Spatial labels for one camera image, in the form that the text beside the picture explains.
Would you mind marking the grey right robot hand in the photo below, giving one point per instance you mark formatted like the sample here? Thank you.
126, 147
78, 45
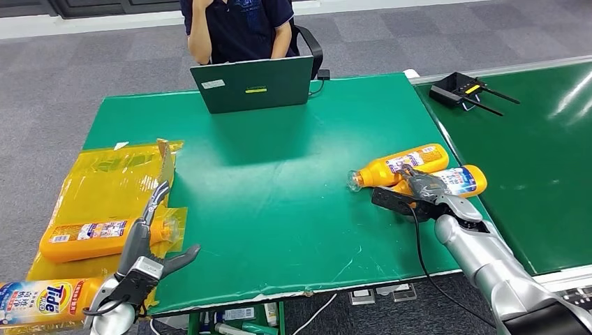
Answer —
425, 187

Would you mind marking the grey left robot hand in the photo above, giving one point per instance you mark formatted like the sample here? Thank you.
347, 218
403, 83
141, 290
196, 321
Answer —
136, 245

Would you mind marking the orange bottle with blue label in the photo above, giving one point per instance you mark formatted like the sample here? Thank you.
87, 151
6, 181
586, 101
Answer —
462, 180

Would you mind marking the orange bottle with white label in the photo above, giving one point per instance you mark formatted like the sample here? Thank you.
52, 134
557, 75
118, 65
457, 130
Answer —
393, 166

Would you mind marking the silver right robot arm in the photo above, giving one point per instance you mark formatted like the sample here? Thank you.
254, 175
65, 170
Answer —
481, 259

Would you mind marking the orange bottle with barcode label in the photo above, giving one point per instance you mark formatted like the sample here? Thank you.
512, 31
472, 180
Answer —
78, 240

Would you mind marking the Tide detergent bottle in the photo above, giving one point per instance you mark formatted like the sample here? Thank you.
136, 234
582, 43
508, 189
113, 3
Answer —
37, 303

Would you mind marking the white labelled bottle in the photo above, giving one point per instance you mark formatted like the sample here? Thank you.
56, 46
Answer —
238, 314

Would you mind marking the green bottle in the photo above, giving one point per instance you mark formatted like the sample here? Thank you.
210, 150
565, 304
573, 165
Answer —
259, 329

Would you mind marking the yellow plastic bag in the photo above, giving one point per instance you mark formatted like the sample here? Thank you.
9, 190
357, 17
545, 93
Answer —
101, 185

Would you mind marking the brown cardboard piece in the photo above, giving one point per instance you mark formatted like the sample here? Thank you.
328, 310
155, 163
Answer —
165, 162

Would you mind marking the black remote controller with antennas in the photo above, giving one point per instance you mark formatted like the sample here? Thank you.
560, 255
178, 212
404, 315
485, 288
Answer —
451, 90

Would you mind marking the white paper scrap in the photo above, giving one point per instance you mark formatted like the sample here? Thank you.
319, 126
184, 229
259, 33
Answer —
120, 145

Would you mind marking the grey floor socket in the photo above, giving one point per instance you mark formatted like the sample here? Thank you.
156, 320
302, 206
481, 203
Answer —
361, 297
397, 292

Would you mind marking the green conveyor belt table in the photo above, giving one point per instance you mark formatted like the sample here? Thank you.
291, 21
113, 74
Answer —
532, 162

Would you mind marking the white corner piece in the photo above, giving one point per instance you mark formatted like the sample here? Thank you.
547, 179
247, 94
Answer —
410, 73

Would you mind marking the black power adapter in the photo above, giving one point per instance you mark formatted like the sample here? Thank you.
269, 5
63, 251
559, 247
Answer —
323, 74

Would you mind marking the black office chair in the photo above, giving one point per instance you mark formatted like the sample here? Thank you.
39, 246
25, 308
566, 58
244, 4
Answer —
311, 44

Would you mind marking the dark green laptop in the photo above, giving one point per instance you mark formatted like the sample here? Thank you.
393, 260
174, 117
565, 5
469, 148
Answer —
254, 85

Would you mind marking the person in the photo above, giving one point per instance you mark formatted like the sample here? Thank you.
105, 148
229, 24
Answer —
240, 37

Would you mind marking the dark framed glass partition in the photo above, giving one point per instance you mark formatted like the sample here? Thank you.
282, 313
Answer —
92, 7

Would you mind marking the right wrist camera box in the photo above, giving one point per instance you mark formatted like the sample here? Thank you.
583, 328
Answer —
393, 199

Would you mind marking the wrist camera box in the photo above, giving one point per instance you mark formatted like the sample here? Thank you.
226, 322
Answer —
136, 286
393, 199

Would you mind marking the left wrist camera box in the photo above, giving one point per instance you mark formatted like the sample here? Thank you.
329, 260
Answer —
136, 286

